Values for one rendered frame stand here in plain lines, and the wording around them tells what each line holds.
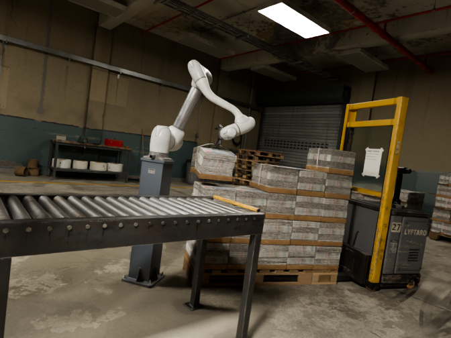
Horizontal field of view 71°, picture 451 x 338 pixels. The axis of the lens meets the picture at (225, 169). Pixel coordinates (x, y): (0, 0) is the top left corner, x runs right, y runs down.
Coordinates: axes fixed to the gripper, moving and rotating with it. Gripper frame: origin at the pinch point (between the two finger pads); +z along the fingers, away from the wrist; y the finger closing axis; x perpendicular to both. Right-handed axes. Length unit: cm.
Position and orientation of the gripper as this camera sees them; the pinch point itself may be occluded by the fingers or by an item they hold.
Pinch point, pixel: (215, 136)
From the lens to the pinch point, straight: 275.4
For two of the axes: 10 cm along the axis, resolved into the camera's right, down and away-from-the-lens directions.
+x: 9.3, 1.2, 3.3
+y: -1.2, 9.9, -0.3
